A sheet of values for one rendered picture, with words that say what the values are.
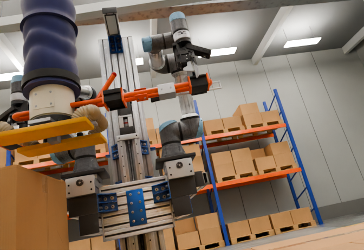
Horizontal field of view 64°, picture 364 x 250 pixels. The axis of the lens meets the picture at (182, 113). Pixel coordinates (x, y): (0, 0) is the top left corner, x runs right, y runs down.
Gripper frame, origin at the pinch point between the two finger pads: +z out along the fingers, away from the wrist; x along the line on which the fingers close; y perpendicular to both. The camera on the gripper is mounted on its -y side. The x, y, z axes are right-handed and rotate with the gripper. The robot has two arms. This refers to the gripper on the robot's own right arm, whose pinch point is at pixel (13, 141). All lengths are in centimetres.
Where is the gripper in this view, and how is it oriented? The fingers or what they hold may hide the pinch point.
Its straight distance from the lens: 162.9
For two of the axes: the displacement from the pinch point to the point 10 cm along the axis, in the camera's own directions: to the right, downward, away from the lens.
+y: 9.8, -1.8, 0.5
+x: 0.1, 3.5, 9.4
